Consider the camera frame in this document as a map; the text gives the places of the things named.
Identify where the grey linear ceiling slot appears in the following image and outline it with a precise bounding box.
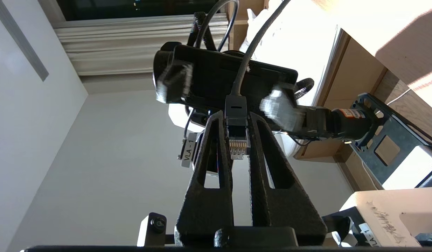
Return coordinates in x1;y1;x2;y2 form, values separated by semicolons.
0;0;49;82

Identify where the dark window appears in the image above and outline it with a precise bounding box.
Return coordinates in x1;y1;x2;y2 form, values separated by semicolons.
57;0;230;21

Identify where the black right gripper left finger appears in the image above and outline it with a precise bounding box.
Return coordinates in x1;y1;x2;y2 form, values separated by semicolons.
175;110;235;247

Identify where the white pleated curtain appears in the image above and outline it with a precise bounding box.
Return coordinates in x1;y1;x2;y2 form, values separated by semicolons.
54;13;230;76

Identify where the black ethernet cable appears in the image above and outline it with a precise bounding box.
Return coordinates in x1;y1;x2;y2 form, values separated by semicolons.
225;0;292;160

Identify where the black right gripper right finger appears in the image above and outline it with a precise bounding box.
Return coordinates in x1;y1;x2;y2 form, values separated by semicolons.
248;112;328;246

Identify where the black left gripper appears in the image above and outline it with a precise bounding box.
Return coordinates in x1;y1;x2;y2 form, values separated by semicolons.
155;44;307;133

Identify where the black robot harness cable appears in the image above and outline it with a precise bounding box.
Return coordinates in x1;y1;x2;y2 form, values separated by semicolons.
186;0;314;102

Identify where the wooden desk side panel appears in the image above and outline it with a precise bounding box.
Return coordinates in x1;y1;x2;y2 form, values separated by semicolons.
294;31;390;161

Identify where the brown wooden shelf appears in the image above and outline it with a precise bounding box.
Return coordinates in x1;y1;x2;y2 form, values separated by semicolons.
227;0;269;51

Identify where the white adapter cable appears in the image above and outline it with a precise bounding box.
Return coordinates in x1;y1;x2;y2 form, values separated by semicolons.
387;87;412;106

